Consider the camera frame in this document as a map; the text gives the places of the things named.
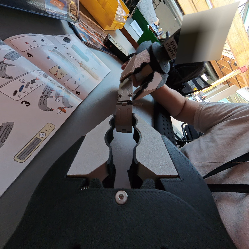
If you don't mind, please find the colourful booklet under box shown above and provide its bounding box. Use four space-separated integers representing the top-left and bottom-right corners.
68 11 117 57

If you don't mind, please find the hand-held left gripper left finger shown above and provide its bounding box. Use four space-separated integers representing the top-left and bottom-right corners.
67 115 116 187

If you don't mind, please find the black perforated chair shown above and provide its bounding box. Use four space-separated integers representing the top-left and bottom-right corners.
153 100 203 147

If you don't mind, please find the person's right forearm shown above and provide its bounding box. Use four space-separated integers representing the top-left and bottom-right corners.
151 85 198 125

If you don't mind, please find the grey curved toy panel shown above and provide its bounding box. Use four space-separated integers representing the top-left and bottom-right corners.
115 101 134 134

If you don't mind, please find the person's beige shirt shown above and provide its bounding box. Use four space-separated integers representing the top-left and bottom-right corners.
179 102 249 249

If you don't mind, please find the grey desk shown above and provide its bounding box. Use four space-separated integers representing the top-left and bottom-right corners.
0 6 156 199

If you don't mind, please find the small black box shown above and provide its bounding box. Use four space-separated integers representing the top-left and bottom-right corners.
103 33 129 61

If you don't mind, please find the toy instruction booklet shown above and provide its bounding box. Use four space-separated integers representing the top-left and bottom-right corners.
0 34 111 197

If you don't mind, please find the black strap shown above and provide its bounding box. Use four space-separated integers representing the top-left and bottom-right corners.
202 158 249 179
207 183 249 193

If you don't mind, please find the green board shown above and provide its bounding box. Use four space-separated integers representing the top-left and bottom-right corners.
132 7 162 45

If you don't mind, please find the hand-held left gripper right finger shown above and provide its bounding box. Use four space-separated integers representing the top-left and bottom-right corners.
127 114 179 188

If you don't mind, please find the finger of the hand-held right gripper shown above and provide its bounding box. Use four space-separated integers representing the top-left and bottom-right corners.
119 49 154 82
133 72 164 101

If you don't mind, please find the dark blue toy box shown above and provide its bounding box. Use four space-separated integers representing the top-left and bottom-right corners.
0 0 80 24

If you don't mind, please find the clear plastic bag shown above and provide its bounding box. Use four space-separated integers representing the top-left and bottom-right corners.
114 0 130 22

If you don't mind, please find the yellow plastic bin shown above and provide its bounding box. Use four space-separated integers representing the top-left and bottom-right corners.
79 0 130 31

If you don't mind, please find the grey toy beam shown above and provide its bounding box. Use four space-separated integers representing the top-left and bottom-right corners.
117 79 134 102

